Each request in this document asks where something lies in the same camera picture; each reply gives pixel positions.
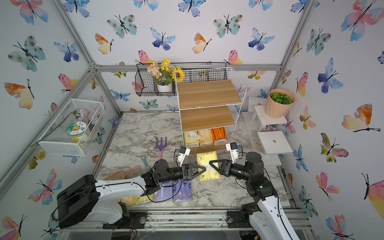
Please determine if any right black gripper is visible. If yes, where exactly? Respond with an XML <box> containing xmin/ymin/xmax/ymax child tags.
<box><xmin>210</xmin><ymin>160</ymin><xmax>254</xmax><ymax>184</ymax></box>

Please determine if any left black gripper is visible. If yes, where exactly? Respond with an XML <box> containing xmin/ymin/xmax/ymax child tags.
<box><xmin>156</xmin><ymin>164</ymin><xmax>203</xmax><ymax>185</ymax></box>

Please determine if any green tissue pack shelf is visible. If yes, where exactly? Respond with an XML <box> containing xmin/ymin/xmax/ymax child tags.
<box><xmin>197</xmin><ymin>152</ymin><xmax>221</xmax><ymax>182</ymax></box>

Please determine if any purple tissue pack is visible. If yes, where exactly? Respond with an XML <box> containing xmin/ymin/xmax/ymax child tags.
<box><xmin>173</xmin><ymin>180</ymin><xmax>193</xmax><ymax>203</ymax></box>
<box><xmin>153</xmin><ymin>181</ymin><xmax>174</xmax><ymax>202</ymax></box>

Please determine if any pale yellow tissue pack bottom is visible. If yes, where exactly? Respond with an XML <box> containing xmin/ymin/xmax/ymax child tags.
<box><xmin>183</xmin><ymin>131</ymin><xmax>202</xmax><ymax>149</ymax></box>

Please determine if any green tissue pack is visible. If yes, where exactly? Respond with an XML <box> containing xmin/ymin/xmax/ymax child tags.
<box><xmin>133</xmin><ymin>195</ymin><xmax>154</xmax><ymax>205</ymax></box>

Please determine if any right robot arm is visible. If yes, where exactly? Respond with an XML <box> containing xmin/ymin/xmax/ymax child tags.
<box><xmin>209</xmin><ymin>152</ymin><xmax>299</xmax><ymax>240</ymax></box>

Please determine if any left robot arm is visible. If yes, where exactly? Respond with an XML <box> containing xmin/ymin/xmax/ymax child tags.
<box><xmin>54</xmin><ymin>159</ymin><xmax>206</xmax><ymax>229</ymax></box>

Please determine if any white lower step shelf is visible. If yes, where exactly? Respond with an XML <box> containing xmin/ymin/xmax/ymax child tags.
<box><xmin>258</xmin><ymin>131</ymin><xmax>293</xmax><ymax>155</ymax></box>

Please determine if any purple garden fork toy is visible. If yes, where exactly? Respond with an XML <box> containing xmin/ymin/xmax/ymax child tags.
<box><xmin>156</xmin><ymin>137</ymin><xmax>168</xmax><ymax>160</ymax></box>

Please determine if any teal cleaning brush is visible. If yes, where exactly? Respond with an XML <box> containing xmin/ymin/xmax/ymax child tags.
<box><xmin>141</xmin><ymin>155</ymin><xmax>151</xmax><ymax>172</ymax></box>

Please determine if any orange plastic scoop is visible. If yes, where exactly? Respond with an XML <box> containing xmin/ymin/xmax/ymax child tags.
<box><xmin>104</xmin><ymin>165</ymin><xmax>141</xmax><ymax>181</ymax></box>

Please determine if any pink pot with green plant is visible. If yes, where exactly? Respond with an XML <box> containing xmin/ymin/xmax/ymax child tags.
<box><xmin>265</xmin><ymin>89</ymin><xmax>296</xmax><ymax>118</ymax></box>

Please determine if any flower pot with yellow flowers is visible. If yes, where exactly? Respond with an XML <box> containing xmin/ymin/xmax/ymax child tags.
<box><xmin>147</xmin><ymin>59</ymin><xmax>186</xmax><ymax>93</ymax></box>

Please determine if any artificial pink flower stem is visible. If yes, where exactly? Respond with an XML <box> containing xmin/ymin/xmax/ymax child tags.
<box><xmin>31</xmin><ymin>106</ymin><xmax>96</xmax><ymax>147</ymax></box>

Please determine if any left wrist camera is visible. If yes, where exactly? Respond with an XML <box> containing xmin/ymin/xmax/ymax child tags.
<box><xmin>176</xmin><ymin>147</ymin><xmax>191</xmax><ymax>167</ymax></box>

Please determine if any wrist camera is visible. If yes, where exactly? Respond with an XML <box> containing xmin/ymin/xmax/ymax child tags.
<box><xmin>176</xmin><ymin>147</ymin><xmax>191</xmax><ymax>167</ymax></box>
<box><xmin>226</xmin><ymin>142</ymin><xmax>242</xmax><ymax>164</ymax></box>

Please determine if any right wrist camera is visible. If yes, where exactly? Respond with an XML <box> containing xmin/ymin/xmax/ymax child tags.
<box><xmin>226</xmin><ymin>142</ymin><xmax>242</xmax><ymax>164</ymax></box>

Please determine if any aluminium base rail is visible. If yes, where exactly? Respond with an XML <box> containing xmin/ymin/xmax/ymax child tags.
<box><xmin>59</xmin><ymin>209</ymin><xmax>313</xmax><ymax>232</ymax></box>

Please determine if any white wire shelf rack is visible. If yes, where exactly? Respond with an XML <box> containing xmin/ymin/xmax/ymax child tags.
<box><xmin>176</xmin><ymin>67</ymin><xmax>248</xmax><ymax>154</ymax></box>

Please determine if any black wire wall basket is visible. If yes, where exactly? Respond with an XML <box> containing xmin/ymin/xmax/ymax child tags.
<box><xmin>133</xmin><ymin>62</ymin><xmax>187</xmax><ymax>97</ymax></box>

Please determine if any white wire wall basket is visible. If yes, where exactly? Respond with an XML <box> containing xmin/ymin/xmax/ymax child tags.
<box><xmin>37</xmin><ymin>99</ymin><xmax>106</xmax><ymax>157</ymax></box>

